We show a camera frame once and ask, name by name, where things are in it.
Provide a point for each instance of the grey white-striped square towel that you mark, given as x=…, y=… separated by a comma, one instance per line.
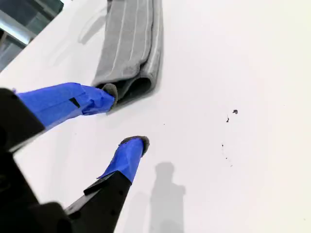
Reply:
x=131, y=43

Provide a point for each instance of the grey metal frame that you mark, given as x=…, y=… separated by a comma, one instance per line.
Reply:
x=17, y=26

